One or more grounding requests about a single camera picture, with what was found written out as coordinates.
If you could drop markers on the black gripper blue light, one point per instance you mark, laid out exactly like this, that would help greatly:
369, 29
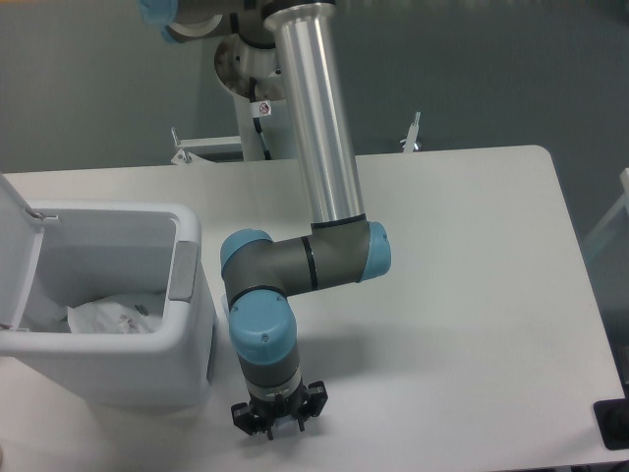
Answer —
268, 406

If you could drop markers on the white plastic wrapper bag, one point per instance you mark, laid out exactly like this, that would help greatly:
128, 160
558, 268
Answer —
133, 313

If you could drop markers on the crushed clear plastic water bottle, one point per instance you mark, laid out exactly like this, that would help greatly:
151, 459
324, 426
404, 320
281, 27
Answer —
281, 426

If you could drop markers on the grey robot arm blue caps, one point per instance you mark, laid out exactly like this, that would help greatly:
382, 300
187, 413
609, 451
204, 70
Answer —
277, 60

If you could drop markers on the white open trash can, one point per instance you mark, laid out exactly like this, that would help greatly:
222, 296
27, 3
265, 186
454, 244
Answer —
56, 255

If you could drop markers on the black device at table edge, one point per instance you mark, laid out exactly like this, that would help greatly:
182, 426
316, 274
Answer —
612, 418

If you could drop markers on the glass white furniture at right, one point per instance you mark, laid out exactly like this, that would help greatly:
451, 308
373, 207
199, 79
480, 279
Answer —
609, 224

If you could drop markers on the white pedestal base frame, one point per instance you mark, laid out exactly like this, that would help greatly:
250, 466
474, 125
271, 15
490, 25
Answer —
231, 148

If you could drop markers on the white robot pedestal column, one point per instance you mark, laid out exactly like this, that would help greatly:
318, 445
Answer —
253, 78

